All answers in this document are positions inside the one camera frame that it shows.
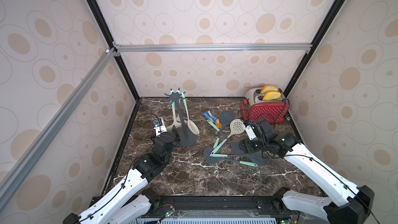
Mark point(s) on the grey utensil rack stand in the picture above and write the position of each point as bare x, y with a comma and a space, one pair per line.
186, 137

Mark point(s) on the cream skimmer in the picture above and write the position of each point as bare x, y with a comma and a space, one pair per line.
237, 127

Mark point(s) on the grey skimmer mint handle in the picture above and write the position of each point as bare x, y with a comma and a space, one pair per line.
256, 159

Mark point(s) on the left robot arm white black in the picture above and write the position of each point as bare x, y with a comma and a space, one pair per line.
130, 180

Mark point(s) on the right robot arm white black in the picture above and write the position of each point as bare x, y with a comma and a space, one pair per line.
311, 168

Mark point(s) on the blue snack packet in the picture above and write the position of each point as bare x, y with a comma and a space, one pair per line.
210, 117

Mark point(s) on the orange snack packet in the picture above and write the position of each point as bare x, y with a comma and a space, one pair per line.
218, 124

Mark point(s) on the red silver toaster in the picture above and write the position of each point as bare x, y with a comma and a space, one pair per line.
254, 108

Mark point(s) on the yellow bread slice rear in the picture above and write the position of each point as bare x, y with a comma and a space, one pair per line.
268, 88

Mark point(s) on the yellow bread slice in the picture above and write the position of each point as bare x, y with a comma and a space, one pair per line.
268, 88
272, 95

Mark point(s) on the yellow bread slice front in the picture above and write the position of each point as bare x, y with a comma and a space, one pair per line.
272, 95

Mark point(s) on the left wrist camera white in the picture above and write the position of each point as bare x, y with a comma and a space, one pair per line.
159, 126

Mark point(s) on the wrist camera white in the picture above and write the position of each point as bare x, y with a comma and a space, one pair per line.
250, 132
159, 126

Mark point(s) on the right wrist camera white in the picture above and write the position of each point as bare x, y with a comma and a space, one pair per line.
250, 132

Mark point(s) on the aluminium frame bar horizontal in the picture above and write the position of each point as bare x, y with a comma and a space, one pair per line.
213, 47

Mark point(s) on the aluminium frame bar left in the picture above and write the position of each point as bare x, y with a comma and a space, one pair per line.
30, 158

